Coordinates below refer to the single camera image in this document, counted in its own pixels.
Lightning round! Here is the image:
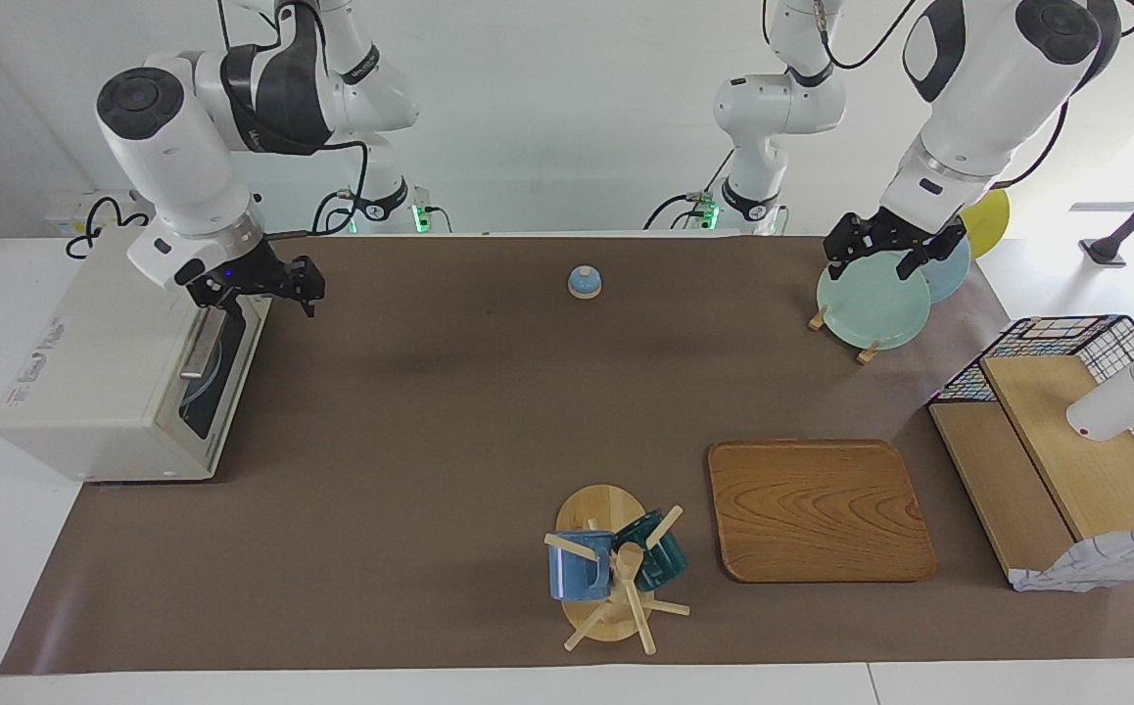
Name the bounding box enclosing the glass oven door with handle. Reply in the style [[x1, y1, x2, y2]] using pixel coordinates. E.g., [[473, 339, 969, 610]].
[[164, 292, 272, 481]]

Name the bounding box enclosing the beige toaster oven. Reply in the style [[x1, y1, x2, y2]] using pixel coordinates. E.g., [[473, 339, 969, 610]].
[[0, 227, 274, 483]]

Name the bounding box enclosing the racked light blue plate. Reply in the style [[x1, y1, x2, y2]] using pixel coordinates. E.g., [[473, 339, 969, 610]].
[[920, 235, 971, 305]]

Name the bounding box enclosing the pale green plate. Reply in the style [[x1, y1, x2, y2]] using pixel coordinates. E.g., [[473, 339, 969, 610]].
[[817, 252, 932, 352]]

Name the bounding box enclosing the yellow plate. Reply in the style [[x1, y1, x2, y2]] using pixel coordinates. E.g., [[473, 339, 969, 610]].
[[959, 188, 1012, 260]]

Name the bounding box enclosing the wooden plate rack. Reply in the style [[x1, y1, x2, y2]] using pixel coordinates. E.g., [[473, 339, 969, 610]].
[[808, 304, 883, 365]]

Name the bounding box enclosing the brown table mat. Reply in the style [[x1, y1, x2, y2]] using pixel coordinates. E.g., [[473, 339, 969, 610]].
[[0, 235, 1134, 677]]

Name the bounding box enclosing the white power strip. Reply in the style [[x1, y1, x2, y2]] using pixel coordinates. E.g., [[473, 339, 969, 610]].
[[46, 191, 152, 236]]

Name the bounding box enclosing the white cup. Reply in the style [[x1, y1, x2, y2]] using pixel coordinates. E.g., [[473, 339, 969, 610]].
[[1066, 333, 1134, 442]]

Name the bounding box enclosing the rectangular wooden tray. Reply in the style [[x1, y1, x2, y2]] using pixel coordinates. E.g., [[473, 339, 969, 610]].
[[707, 440, 938, 585]]

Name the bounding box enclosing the wooden mug tree stand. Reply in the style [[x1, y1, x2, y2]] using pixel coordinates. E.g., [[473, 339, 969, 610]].
[[543, 484, 692, 655]]

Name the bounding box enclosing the dark green mug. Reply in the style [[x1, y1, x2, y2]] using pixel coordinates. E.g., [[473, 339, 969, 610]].
[[613, 509, 689, 591]]

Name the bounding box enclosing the blue mug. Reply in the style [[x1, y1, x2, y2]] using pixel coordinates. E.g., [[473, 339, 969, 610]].
[[547, 530, 617, 601]]

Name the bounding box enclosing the black arm base cable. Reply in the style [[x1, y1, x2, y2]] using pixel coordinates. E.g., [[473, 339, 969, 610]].
[[645, 176, 725, 231], [312, 189, 354, 236]]

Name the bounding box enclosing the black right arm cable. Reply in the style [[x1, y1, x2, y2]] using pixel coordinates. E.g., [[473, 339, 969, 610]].
[[214, 0, 372, 241]]

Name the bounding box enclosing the black power strip cable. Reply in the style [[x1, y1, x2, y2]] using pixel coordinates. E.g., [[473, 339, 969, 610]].
[[66, 196, 152, 260]]

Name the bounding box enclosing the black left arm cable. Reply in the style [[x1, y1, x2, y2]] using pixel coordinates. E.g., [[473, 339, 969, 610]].
[[817, 0, 1134, 189]]

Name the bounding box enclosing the wire and wood shelf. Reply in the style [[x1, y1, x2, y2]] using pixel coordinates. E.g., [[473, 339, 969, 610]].
[[927, 315, 1134, 593]]

